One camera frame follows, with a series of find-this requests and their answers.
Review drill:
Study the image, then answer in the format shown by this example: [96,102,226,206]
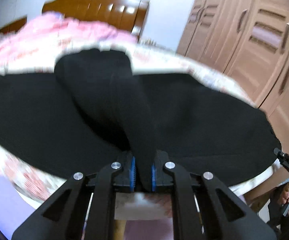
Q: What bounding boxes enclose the pink quilt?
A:
[0,12,138,81]

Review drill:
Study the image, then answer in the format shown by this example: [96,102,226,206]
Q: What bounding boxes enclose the floral bed sheet mattress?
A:
[0,39,289,221]

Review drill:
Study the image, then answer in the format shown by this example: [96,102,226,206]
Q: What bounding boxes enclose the light wooden wardrobe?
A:
[177,0,289,153]

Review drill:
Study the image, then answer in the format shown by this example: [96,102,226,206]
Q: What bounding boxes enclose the black pants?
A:
[0,49,281,190]

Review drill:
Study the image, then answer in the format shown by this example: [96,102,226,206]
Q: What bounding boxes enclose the brown wooden nightstand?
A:
[0,17,27,34]

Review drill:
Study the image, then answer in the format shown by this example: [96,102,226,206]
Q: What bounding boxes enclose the brown wooden headboard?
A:
[42,0,149,38]

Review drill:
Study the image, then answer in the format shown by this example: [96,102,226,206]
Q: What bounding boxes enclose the person's lilac trousers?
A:
[124,218,174,240]

